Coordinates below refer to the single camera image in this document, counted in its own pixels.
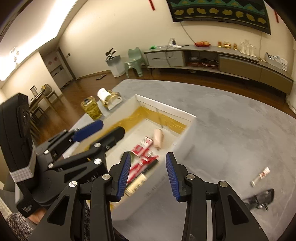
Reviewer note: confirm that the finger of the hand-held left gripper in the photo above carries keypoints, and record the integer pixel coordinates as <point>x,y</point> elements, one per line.
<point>108,139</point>
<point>87,129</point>

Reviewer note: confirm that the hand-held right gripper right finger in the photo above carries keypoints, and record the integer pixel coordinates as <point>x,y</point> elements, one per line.
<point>172,177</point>

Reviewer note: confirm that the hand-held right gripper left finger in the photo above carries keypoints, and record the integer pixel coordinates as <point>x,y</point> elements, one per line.
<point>123,177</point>

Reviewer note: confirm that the cream and gold pack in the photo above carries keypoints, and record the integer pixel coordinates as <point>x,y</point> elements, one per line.
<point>135,185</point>

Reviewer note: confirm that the red toy figure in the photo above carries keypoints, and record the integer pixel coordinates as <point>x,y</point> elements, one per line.
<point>138,169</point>

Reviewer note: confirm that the white cardboard box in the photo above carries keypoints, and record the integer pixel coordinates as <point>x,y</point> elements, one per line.
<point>161,192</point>

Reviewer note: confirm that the red and white staples box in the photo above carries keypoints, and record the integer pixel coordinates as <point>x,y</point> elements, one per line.
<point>143,146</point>

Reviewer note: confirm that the pink plastic bottle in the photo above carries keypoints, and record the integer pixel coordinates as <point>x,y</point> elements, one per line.
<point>158,139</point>

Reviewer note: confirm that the small white tube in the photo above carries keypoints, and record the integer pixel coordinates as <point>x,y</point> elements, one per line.
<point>261,176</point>

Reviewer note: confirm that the black safety glasses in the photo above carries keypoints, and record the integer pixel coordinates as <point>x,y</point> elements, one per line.
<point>266,197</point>

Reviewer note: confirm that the person's left hand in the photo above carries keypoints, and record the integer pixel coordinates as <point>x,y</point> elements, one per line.
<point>38,215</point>

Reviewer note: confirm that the yellow glass jar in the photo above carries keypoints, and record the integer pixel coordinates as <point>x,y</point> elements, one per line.
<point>91,109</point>

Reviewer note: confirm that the wooden dining table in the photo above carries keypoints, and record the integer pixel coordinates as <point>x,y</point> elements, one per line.
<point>37,102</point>

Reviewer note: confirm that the gold roll holder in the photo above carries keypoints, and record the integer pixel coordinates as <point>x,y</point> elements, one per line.
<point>113,102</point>

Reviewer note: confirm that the white paper roll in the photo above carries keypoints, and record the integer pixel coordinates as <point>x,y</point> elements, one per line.
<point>103,93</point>

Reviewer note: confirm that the wooden dining chair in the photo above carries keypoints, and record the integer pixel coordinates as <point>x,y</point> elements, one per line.
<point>49,92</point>

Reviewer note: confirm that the dark flat floor object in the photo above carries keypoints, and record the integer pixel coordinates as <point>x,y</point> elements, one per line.
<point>101,77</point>

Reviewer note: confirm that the grey low cabinet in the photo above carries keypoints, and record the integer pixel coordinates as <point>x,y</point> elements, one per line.
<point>61,77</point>

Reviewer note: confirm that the potted plant in white pot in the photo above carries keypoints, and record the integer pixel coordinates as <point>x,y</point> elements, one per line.
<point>115,67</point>

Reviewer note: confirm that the ceiling lamp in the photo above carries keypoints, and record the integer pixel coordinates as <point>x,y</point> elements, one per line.
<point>14,56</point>

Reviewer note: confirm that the green plastic stool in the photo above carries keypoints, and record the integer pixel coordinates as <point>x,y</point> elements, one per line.
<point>135,58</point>

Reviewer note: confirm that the person's patterned clothing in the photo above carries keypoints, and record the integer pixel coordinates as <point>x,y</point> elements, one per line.
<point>16,227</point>

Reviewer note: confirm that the small green toy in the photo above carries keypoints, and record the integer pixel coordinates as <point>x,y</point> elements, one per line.
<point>153,47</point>

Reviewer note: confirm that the white power strip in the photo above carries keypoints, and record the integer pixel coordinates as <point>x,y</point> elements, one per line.
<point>174,44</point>

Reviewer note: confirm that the grey TV cabinet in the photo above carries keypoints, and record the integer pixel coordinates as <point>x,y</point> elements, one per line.
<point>238,64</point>

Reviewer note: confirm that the red fruit plate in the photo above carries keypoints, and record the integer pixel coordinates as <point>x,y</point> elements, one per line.
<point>202,44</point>

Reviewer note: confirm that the red hanging ornament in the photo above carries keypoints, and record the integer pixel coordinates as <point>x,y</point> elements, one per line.
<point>276,16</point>
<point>152,4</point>

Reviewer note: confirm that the wide gold ornament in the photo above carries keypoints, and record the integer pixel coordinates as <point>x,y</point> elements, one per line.
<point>227,45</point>

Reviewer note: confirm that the cluster of clear glass cups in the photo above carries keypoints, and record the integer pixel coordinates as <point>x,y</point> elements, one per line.
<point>248,48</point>

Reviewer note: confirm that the white desk organiser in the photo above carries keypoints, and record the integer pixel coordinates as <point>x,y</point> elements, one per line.
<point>276,61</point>

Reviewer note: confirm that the dark patterned wall hanging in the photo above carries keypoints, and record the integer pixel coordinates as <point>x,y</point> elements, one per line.
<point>219,9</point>

